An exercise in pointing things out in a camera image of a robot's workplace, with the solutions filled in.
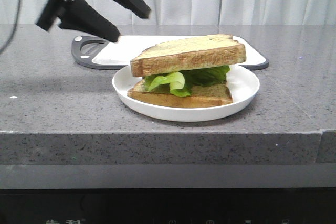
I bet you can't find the bread slice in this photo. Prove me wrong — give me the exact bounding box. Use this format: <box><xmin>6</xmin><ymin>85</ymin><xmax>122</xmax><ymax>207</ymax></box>
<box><xmin>127</xmin><ymin>80</ymin><xmax>233</xmax><ymax>108</ymax></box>
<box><xmin>130</xmin><ymin>34</ymin><xmax>247</xmax><ymax>77</ymax></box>

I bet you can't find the green lettuce leaf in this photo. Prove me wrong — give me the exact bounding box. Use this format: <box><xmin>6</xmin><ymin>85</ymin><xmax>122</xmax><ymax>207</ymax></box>
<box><xmin>143</xmin><ymin>65</ymin><xmax>230</xmax><ymax>97</ymax></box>

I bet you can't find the white cutting board grey rim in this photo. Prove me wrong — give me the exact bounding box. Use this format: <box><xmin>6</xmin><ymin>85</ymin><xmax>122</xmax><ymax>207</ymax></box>
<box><xmin>70</xmin><ymin>35</ymin><xmax>269</xmax><ymax>71</ymax></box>

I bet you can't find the white round plate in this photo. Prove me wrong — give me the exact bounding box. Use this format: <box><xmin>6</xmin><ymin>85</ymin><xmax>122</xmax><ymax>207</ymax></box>
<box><xmin>112</xmin><ymin>65</ymin><xmax>260</xmax><ymax>122</ymax></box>

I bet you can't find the black appliance front panel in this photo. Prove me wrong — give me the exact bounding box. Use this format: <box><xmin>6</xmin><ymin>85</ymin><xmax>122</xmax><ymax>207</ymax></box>
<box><xmin>1</xmin><ymin>188</ymin><xmax>335</xmax><ymax>223</ymax></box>

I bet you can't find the black cable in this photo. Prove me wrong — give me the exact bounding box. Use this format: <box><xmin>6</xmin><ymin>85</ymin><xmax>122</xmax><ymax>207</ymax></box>
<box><xmin>0</xmin><ymin>0</ymin><xmax>30</xmax><ymax>54</ymax></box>

